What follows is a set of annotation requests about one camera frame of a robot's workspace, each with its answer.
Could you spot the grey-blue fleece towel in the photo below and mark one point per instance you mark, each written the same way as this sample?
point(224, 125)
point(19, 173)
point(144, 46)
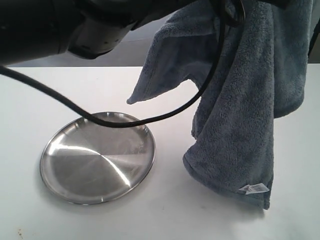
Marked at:
point(260, 76)

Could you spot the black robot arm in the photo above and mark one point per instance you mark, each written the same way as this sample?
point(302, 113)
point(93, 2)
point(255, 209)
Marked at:
point(34, 29)

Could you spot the round stainless steel plate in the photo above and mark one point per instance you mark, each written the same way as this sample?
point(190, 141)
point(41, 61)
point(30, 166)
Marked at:
point(87, 164)

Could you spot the black backdrop stand pole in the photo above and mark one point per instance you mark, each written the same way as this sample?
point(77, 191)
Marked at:
point(314, 49)

